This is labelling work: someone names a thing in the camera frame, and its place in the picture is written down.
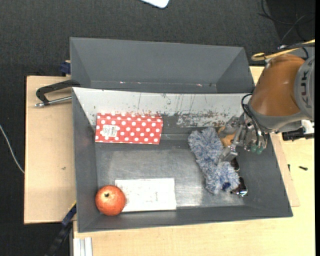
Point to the dark sunglasses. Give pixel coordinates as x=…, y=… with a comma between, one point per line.
x=242, y=188

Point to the red apple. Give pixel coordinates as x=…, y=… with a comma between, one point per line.
x=110, y=200

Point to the black cylinder on white bracket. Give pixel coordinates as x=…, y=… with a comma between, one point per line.
x=293, y=135

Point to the tan rounded toy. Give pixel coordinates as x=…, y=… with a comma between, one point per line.
x=226, y=139

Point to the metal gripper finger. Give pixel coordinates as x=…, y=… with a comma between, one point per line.
x=230, y=153
x=233, y=123

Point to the red white-dotted box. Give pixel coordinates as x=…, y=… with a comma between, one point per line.
x=135, y=130

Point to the blue and white fluffy cloth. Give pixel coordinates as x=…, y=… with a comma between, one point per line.
x=207, y=150

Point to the small black screw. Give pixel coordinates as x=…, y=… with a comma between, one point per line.
x=303, y=168

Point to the grey metal bin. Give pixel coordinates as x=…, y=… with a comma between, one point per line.
x=155, y=165

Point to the white flat card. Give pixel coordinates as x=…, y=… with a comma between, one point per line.
x=147, y=195

